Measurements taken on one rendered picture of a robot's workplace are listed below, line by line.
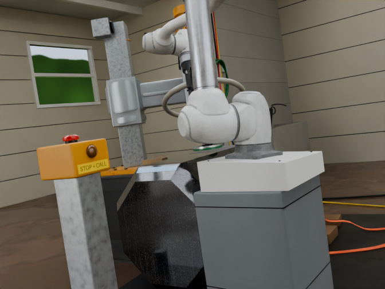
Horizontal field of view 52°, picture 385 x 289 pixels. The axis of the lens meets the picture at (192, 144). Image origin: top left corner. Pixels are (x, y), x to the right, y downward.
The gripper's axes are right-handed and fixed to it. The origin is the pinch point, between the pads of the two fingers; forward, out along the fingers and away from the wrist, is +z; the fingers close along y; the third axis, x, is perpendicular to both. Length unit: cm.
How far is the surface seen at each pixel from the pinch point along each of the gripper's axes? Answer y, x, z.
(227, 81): 6.5, -17.9, -8.4
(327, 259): 7, -47, 87
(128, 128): 115, 91, -46
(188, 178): 45, 22, 28
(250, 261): -22, -18, 85
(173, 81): 117, 45, -80
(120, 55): 92, 83, -105
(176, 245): 58, 39, 66
